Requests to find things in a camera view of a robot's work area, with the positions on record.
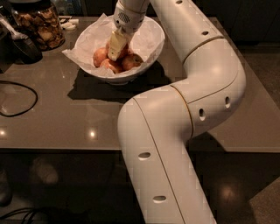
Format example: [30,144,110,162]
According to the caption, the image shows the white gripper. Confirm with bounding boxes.
[108,0,150,61]

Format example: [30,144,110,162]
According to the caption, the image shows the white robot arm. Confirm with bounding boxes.
[114,0,246,224]

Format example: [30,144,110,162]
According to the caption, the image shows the white ceramic bowl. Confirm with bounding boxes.
[74,12,166,86]

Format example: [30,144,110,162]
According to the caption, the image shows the right red-green apple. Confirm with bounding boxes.
[122,53,144,71]

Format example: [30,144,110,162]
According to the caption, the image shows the small white items on table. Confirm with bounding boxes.
[59,17,79,31]

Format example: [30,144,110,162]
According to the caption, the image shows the glass jar of dried slices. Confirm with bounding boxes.
[9,0,65,51]

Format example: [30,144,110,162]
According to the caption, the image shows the black coffee machine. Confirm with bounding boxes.
[0,13,43,65]

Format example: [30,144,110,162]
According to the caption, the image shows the white shoe under table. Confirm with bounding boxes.
[30,157,59,186]

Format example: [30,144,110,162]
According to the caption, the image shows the white shoe at left edge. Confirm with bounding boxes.
[0,170,12,207]

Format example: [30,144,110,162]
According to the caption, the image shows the black cable on table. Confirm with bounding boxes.
[0,80,39,118]

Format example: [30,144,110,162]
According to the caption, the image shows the black cables on floor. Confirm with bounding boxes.
[0,207,39,224]

